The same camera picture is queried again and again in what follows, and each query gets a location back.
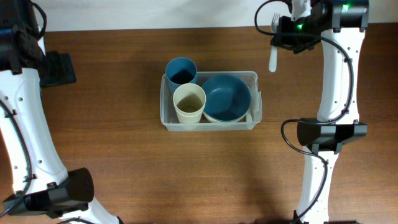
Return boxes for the blue cup back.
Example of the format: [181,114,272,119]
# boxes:
[165,57,198,96]

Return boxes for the blue cup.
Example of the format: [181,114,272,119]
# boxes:
[165,57,198,96]
[165,57,198,85]

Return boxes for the white plastic fork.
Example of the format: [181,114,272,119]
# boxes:
[269,13,280,73]

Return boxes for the cream cup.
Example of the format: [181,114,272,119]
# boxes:
[176,108,203,124]
[172,83,206,122]

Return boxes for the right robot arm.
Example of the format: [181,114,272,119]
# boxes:
[271,1,369,223]

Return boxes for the blue cup front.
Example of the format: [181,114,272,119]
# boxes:
[165,57,198,85]

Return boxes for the blue bowl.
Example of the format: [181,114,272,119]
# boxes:
[201,74,252,113]

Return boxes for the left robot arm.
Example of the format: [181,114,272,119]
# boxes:
[1,0,121,223]

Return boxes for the cream bowl front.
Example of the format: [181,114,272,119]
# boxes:
[204,113,245,123]

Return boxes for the clear plastic container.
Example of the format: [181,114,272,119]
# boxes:
[160,71,262,132]

